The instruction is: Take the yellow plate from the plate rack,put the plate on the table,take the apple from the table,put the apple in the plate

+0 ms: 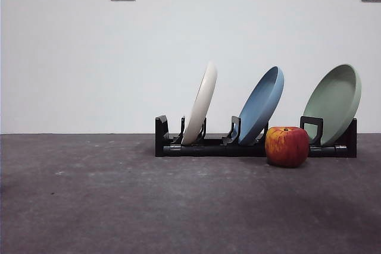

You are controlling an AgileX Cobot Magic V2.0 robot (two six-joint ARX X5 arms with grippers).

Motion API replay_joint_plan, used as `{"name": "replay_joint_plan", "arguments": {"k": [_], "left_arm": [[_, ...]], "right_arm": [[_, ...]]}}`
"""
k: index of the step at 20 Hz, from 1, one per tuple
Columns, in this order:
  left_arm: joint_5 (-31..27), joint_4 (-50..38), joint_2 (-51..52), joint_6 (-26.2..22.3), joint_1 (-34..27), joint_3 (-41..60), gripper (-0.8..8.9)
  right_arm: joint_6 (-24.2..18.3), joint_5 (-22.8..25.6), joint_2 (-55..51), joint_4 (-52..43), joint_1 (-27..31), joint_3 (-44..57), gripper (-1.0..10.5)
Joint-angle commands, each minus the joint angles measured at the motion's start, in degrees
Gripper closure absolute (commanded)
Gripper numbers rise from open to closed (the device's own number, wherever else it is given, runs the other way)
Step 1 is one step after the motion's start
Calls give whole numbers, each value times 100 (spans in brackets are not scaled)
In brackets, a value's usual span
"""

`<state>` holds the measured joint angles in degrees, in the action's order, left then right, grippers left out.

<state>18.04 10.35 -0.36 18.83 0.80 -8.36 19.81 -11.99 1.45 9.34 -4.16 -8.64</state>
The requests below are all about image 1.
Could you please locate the pale yellow cream plate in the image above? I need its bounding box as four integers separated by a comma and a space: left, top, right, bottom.
180, 61, 218, 146

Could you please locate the red yellow apple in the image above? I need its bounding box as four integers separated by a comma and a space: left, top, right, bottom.
264, 126, 310, 168

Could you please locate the black plate rack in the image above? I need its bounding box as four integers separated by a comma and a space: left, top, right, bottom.
154, 115, 358, 158

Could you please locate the blue plate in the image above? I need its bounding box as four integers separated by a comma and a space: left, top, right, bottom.
237, 65, 285, 145

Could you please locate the green plate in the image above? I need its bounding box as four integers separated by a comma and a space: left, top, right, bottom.
302, 63, 363, 146

